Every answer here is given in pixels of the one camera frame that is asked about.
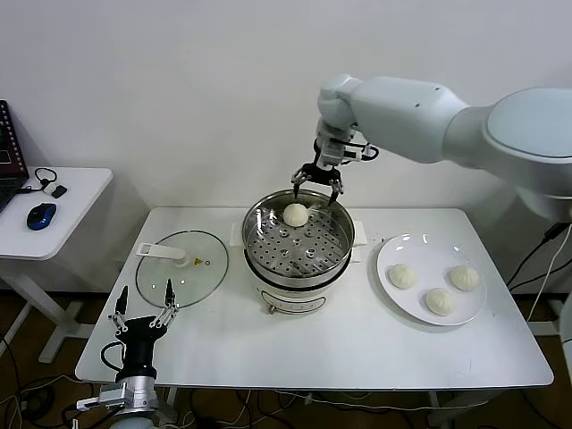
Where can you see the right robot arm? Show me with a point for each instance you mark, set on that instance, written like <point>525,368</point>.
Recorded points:
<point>402,120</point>

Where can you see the white steamed baozi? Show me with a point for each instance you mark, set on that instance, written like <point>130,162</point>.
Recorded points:
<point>440,301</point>
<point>402,276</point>
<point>295,215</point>
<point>465,277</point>

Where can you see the black laptop red screen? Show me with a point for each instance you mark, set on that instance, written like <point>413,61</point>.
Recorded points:
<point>11,147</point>

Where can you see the white round plate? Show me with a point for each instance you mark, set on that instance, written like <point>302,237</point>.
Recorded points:
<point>429,263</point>

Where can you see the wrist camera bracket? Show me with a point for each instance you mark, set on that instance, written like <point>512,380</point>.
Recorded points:
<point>335,154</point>
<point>98,400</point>

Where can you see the small black device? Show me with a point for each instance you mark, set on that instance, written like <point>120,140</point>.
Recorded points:
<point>59,193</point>

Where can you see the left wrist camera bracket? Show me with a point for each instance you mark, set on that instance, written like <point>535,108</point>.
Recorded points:
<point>98,400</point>

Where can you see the white side table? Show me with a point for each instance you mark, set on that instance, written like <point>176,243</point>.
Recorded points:
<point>67,223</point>

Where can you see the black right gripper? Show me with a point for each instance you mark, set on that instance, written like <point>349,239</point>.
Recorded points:
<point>319,171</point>

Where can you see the stainless steel steamer basket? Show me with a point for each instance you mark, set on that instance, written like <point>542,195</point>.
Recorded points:
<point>333,228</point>

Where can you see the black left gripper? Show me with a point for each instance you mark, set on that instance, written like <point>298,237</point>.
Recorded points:
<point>140,333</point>

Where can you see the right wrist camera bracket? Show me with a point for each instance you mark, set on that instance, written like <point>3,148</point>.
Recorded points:
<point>335,154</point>

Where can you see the blue black computer mouse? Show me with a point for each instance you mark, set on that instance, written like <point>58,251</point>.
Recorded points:
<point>41,216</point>

